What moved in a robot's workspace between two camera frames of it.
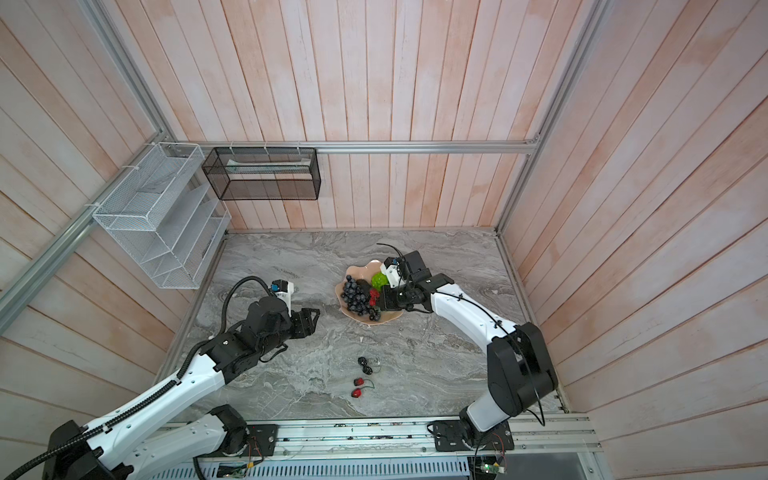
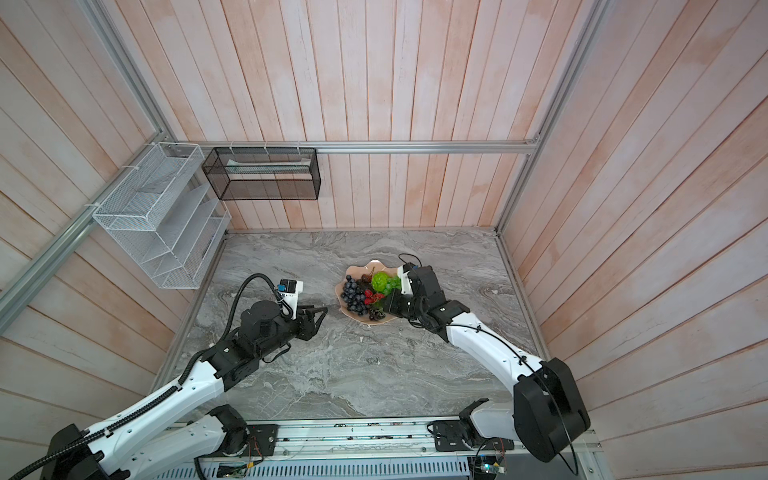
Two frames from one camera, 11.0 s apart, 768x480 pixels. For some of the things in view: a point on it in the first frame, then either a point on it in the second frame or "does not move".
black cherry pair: [363, 362] -> [376, 314]
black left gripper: [304, 323] does not move
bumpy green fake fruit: [378, 281] does not move
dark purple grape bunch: [357, 300] does not move
